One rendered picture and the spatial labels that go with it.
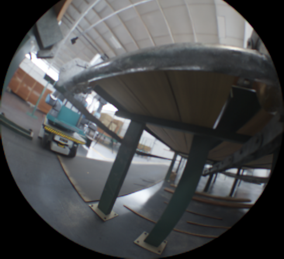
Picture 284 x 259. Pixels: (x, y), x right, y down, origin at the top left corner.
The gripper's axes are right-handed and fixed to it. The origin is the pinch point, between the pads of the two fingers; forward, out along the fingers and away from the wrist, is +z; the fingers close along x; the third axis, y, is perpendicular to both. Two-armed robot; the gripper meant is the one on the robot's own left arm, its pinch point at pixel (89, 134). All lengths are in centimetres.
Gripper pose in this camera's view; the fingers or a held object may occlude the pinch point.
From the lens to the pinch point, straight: 126.7
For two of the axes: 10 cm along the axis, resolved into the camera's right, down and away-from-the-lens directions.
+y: 8.3, -2.7, -4.9
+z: -1.1, 7.9, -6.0
